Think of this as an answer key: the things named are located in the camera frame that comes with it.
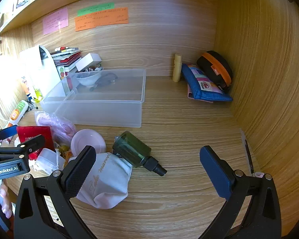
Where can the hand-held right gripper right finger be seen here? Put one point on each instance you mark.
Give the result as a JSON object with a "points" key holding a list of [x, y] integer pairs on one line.
{"points": [[215, 173]]}

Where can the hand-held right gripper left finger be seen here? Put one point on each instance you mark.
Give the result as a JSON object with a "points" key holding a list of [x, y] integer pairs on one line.
{"points": [[81, 171]]}

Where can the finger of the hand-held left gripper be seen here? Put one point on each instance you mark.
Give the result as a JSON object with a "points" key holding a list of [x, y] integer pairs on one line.
{"points": [[7, 132], [30, 143]]}

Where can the red card holder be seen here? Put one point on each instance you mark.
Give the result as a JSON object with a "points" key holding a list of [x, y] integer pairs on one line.
{"points": [[36, 132]]}

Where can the clear plastic jar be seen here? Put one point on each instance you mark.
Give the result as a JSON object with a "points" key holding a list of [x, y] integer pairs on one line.
{"points": [[48, 159]]}

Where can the pink round lid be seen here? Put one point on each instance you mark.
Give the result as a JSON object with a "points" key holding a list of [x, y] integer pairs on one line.
{"points": [[88, 142]]}

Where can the dark green spray bottle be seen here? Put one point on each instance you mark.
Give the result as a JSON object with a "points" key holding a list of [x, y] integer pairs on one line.
{"points": [[134, 149]]}

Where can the clear plastic storage bin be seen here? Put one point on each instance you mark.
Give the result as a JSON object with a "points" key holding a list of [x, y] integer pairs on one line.
{"points": [[102, 104]]}

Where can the person's left hand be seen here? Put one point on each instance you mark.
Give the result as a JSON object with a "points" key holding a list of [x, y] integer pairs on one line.
{"points": [[5, 201]]}

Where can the green orange sachet packet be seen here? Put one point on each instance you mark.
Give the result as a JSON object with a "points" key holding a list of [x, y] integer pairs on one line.
{"points": [[17, 112]]}

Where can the yellow candy pieces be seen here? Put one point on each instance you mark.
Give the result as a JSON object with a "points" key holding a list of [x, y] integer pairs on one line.
{"points": [[64, 151]]}

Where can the yellow liquid bottle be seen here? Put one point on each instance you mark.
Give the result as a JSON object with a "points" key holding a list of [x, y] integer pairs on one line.
{"points": [[37, 93]]}

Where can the orange sunscreen tube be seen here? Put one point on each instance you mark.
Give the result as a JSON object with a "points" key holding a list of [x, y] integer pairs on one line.
{"points": [[26, 86]]}

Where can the white paper sheet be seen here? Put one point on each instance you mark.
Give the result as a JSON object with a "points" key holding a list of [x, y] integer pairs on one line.
{"points": [[47, 74]]}

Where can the white bowl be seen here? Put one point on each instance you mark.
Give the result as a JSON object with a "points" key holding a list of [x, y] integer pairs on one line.
{"points": [[87, 79]]}

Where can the blue patchwork pouch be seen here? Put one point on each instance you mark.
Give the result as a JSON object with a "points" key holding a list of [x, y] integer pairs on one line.
{"points": [[204, 84]]}

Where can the stack of books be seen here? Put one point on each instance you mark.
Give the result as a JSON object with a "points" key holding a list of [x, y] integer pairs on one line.
{"points": [[66, 58]]}

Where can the white cardboard box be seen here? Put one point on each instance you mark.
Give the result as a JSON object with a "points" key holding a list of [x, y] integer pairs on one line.
{"points": [[88, 61]]}

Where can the black orange zip case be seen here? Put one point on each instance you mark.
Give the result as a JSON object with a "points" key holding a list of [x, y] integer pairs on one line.
{"points": [[215, 67]]}

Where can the yellow tube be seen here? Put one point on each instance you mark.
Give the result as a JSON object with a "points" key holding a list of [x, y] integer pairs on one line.
{"points": [[177, 68]]}

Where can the pink sticky note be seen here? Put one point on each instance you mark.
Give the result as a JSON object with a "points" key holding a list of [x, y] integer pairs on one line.
{"points": [[55, 21]]}

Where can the orange sticky note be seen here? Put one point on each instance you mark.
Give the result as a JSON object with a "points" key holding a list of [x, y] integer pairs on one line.
{"points": [[102, 20]]}

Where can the green sticky note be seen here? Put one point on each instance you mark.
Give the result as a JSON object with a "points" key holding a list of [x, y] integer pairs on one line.
{"points": [[96, 9]]}

